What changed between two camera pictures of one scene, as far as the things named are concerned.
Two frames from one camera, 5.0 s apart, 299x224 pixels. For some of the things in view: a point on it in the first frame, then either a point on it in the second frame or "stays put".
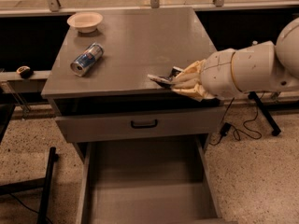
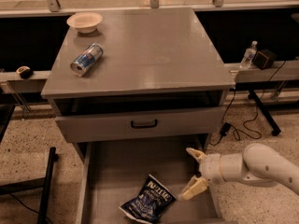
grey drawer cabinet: (98, 83) stays put
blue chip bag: (168, 80) -> (154, 199)
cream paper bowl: (86, 21) stays put
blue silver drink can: (90, 55) stays put
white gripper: (217, 73) -> (209, 168)
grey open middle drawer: (152, 181) stays put
